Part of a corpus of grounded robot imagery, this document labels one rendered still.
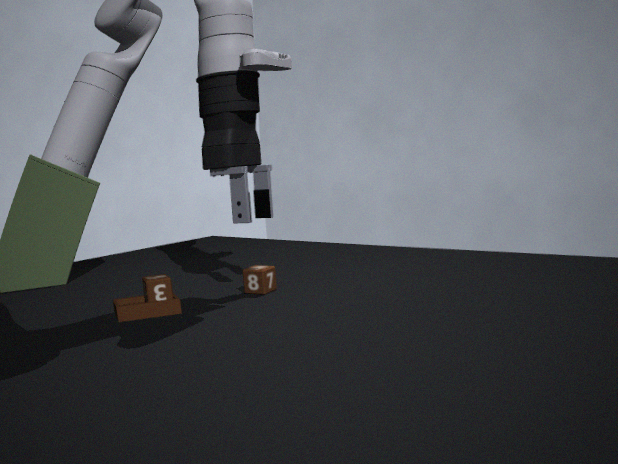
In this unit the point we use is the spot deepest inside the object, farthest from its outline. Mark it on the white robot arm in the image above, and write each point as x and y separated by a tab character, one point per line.
102	77

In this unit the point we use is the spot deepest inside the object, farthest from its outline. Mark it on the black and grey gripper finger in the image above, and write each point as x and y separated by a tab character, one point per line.
262	190
240	195

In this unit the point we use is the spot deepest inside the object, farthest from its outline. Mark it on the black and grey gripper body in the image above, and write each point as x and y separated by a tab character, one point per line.
228	87

